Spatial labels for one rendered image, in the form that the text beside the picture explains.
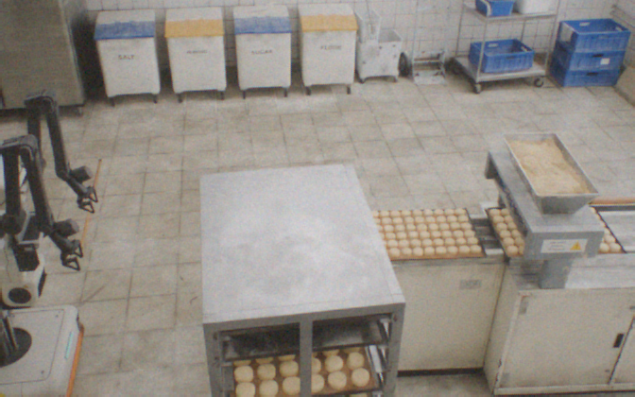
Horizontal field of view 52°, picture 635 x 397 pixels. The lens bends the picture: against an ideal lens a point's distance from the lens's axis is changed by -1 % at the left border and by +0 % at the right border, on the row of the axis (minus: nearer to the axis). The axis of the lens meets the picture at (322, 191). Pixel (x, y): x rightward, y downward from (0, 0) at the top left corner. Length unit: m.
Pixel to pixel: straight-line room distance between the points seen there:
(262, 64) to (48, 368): 3.78
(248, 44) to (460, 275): 3.75
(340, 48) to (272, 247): 4.89
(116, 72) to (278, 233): 4.90
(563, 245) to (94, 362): 2.62
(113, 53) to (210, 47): 0.89
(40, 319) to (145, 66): 3.20
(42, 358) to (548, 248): 2.58
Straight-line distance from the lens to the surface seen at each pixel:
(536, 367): 3.66
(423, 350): 3.65
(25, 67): 6.39
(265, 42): 6.38
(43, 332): 3.90
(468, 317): 3.53
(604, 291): 3.39
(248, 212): 1.86
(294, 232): 1.78
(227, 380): 1.74
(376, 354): 1.79
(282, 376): 1.85
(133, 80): 6.57
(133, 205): 5.19
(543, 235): 3.03
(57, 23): 6.17
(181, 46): 6.38
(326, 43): 6.46
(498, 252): 3.29
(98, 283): 4.54
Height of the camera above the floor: 2.90
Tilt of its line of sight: 34 degrees down
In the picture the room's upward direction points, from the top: 1 degrees clockwise
